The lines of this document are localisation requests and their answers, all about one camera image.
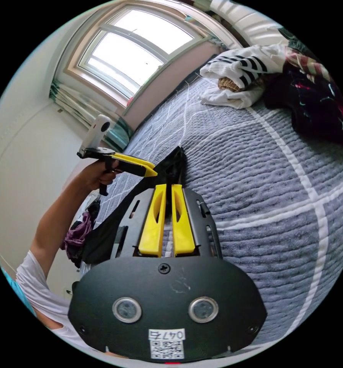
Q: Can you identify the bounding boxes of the pile of clothes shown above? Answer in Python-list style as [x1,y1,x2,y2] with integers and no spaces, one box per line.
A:
[199,27,343,157]

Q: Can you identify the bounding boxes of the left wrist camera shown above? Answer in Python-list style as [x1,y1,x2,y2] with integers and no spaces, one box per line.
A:
[79,114,111,156]

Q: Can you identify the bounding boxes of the bed with grey checked quilt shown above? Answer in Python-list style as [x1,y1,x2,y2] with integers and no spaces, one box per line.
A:
[96,77,343,349]

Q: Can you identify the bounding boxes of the person's left hand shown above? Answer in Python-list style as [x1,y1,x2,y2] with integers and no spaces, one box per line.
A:
[82,159,120,192]

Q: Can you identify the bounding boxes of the person's body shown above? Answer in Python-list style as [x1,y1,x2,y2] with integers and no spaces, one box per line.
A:
[1,249,110,355]

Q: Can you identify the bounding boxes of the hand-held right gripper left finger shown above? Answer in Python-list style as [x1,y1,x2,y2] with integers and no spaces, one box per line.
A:
[139,184,167,257]

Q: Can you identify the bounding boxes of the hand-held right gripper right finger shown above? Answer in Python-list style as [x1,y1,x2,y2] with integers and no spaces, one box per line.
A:
[171,184,196,257]

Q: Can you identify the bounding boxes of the person's left forearm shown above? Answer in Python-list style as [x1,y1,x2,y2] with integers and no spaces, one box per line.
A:
[30,168,101,280]

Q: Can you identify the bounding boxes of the window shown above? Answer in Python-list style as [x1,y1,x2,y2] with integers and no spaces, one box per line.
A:
[65,4,219,107]

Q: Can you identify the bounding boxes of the black pants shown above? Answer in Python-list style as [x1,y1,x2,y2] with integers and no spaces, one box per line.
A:
[81,146,188,267]

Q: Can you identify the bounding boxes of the purple garment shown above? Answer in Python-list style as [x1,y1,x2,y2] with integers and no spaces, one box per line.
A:
[60,211,96,268]

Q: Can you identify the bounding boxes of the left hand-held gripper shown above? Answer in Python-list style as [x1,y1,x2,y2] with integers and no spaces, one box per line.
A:
[76,147,158,197]

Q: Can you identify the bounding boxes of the green striped curtain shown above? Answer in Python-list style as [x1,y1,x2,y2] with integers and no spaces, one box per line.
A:
[49,80,132,153]

